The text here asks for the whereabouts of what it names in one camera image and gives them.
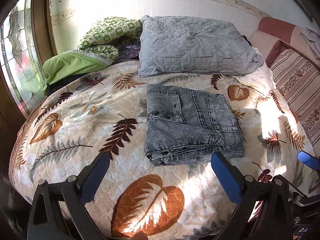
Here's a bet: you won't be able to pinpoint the white floral pillow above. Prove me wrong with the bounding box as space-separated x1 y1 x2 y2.
231 47 276 98

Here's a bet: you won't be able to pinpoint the leaf patterned bed blanket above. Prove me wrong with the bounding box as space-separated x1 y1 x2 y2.
9 61 319 239

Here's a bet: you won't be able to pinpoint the green patterned quilt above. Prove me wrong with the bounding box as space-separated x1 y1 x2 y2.
42 16 143 95

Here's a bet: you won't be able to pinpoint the stained glass window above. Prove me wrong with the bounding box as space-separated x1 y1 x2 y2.
1 0 46 117

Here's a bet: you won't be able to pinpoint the striped pink sofa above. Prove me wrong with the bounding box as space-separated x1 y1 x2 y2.
250 17 319 155

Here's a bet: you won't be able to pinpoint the person's left hand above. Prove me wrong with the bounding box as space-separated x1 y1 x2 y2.
130 231 148 240

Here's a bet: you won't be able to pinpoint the dark purple cloth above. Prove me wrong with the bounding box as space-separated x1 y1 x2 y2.
114 38 141 64

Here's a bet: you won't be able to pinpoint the grey quilted pillow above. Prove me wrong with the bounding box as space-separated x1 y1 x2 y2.
138 16 264 77

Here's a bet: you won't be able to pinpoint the grey denim pants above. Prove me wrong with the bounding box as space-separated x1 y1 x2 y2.
144 84 245 166

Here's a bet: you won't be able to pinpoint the grey cloth on sofa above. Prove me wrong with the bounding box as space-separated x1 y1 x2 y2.
300 27 320 59

